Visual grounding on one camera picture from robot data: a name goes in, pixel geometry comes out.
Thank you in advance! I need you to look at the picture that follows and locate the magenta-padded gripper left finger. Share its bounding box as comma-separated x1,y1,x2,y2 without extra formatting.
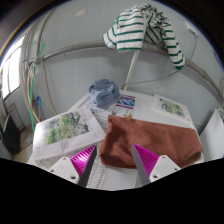
47,144,98,188

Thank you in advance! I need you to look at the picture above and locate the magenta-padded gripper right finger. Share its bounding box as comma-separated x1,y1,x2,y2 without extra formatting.
131,143,182,187

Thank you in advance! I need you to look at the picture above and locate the brown towel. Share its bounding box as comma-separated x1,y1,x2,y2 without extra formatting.
98,114,204,170

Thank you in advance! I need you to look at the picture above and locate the white printed paper sheet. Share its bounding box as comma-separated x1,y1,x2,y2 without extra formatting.
84,106,143,190

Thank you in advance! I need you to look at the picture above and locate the large booklet with green picture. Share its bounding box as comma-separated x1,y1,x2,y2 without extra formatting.
31,107,106,162

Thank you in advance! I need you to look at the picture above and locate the small booklet with green picture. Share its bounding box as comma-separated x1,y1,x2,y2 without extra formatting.
151,93,193,123

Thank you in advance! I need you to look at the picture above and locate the colourful printed leaflet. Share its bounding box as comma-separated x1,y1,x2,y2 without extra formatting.
111,94,137,118

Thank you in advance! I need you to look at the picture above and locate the crumpled blue cloth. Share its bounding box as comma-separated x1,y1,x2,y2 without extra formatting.
88,78,121,109

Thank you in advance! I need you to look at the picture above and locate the black machine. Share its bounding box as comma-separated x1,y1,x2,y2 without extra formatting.
0,114,22,155

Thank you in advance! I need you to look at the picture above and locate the white radiator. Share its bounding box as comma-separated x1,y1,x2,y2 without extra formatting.
7,103,26,132

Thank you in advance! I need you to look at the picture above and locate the window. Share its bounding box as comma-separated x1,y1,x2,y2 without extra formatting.
0,46,23,99

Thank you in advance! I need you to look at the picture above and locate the green white striped shirt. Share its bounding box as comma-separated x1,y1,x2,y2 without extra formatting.
102,3,186,71

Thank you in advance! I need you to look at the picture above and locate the green hose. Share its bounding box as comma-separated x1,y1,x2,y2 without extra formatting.
28,42,47,134

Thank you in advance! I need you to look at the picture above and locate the white cable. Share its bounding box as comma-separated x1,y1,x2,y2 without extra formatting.
123,35,198,88

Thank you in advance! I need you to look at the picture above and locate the yellow hose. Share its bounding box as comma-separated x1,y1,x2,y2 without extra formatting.
26,61,41,124

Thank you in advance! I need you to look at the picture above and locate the white drain hose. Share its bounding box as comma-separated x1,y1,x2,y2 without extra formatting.
123,49,141,91

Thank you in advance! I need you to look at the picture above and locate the grey horizontal wall pipe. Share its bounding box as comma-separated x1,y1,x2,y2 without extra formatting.
34,39,224,98

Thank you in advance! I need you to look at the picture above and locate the white wall socket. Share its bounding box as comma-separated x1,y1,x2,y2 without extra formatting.
184,21,200,38

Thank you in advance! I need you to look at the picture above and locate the cream wall plate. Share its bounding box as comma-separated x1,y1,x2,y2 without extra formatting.
74,9,86,18

